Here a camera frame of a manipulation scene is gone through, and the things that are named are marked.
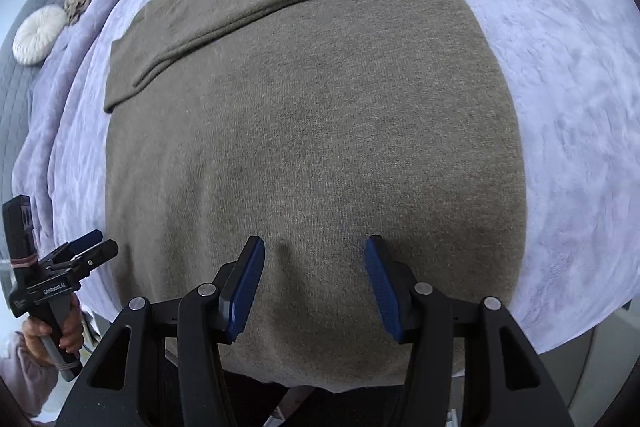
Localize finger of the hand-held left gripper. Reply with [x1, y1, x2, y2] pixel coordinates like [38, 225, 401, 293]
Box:
[47, 239, 120, 279]
[42, 229, 104, 264]

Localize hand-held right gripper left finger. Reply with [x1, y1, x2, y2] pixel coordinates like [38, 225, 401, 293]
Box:
[60, 235, 266, 427]

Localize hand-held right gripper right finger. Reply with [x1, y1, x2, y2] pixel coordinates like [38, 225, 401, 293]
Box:
[363, 235, 576, 427]

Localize olive knit sweater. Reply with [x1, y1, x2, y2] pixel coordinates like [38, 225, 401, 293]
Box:
[102, 0, 530, 395]

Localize person's left forearm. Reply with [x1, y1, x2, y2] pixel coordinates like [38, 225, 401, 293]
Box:
[0, 331, 60, 420]

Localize person's left hand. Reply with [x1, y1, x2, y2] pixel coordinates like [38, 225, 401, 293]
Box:
[22, 294, 84, 366]

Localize grey padded headboard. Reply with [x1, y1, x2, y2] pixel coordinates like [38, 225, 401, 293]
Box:
[0, 0, 71, 168]

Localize white round cushion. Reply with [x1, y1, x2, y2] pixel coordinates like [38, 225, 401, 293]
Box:
[12, 5, 68, 66]

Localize beige crumpled cloth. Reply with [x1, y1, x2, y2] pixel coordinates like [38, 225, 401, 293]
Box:
[62, 0, 96, 26]

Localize lavender plush blanket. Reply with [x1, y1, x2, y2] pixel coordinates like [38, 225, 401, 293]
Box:
[10, 0, 640, 355]

